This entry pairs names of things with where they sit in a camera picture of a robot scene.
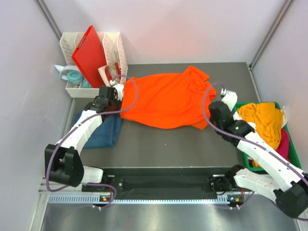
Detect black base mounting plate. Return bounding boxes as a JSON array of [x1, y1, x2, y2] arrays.
[[81, 167, 244, 200]]

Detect red plastic board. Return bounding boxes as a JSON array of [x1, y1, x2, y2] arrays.
[[72, 26, 107, 88]]

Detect folded blue t shirt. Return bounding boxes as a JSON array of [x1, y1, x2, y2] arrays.
[[67, 110, 122, 149]]

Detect white perforated organizer basket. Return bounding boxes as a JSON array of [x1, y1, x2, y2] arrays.
[[56, 26, 128, 98]]

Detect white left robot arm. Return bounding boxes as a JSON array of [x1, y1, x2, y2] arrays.
[[44, 84, 124, 191]]

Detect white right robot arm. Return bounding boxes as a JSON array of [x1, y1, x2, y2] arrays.
[[208, 101, 308, 218]]

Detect green plastic bin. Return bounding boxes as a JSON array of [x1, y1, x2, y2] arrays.
[[234, 102, 302, 171]]

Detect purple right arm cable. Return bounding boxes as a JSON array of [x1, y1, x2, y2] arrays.
[[202, 82, 308, 221]]

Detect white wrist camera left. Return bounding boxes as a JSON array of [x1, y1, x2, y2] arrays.
[[110, 80, 124, 101]]

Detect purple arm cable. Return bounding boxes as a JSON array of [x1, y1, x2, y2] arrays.
[[45, 75, 139, 209], [202, 82, 308, 221]]

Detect magenta t shirt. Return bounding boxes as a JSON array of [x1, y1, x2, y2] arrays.
[[276, 128, 290, 161]]

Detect orange t shirt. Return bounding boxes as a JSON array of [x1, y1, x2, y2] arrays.
[[120, 66, 217, 130]]

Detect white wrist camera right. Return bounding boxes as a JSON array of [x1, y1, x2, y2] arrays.
[[220, 88, 238, 111]]

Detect red patterned booklet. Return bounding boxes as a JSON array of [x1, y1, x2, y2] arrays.
[[98, 62, 121, 87]]

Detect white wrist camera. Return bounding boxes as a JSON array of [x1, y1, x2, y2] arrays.
[[220, 88, 238, 111], [110, 80, 124, 101]]

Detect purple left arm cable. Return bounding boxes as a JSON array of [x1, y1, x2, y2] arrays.
[[45, 75, 139, 209]]

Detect grey slotted cable duct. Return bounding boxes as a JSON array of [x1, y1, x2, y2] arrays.
[[48, 194, 243, 205]]

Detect yellow t shirt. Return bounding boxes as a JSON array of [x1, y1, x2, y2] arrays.
[[237, 102, 285, 168]]

